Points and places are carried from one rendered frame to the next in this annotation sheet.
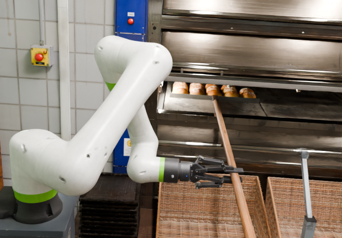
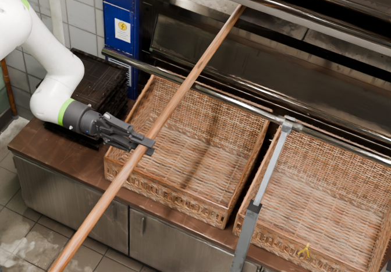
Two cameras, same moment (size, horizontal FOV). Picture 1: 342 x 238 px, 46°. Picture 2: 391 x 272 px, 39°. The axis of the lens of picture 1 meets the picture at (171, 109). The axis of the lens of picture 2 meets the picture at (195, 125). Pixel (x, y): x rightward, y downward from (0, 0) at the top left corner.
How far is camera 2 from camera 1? 1.05 m
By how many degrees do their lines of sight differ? 33
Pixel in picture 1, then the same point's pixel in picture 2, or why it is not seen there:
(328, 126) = (379, 82)
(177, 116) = (179, 10)
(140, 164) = (38, 104)
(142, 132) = (49, 66)
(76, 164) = not seen: outside the picture
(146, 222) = not seen: hidden behind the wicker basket
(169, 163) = (70, 112)
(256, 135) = (281, 62)
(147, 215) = not seen: hidden behind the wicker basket
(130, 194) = (96, 95)
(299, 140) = (337, 85)
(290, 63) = not seen: outside the picture
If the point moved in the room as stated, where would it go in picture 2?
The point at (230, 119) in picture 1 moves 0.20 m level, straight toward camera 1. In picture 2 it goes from (245, 33) to (219, 60)
